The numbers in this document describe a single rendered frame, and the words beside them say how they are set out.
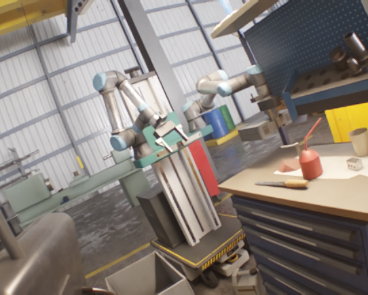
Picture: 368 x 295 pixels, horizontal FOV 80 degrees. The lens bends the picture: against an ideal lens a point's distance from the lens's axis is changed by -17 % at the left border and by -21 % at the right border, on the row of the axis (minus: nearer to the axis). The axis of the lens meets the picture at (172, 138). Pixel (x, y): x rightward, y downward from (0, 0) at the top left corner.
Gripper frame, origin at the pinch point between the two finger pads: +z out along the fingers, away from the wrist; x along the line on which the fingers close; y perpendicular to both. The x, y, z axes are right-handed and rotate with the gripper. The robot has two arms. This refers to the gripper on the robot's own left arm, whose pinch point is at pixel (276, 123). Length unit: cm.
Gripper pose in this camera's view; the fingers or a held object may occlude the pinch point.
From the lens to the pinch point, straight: 137.5
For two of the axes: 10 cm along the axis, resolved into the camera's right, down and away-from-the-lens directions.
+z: 4.0, 9.1, 0.8
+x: -3.2, 0.6, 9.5
